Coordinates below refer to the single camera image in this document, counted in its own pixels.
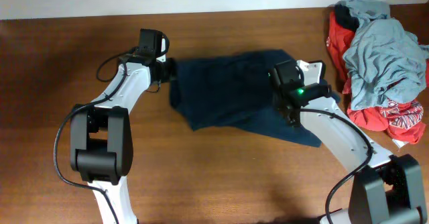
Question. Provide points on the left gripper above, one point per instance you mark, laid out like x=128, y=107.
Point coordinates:
x=169, y=63

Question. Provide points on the navy blue shorts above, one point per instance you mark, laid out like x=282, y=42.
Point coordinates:
x=234, y=91

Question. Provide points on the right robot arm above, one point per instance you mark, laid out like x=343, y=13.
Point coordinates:
x=379, y=187

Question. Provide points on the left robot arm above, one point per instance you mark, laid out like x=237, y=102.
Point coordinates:
x=101, y=145

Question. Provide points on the black garment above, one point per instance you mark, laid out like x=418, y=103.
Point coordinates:
x=345, y=19

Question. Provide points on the grey t-shirt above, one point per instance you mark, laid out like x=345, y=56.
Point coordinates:
x=384, y=61

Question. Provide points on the red printed t-shirt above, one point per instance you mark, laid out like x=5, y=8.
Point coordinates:
x=401, y=122

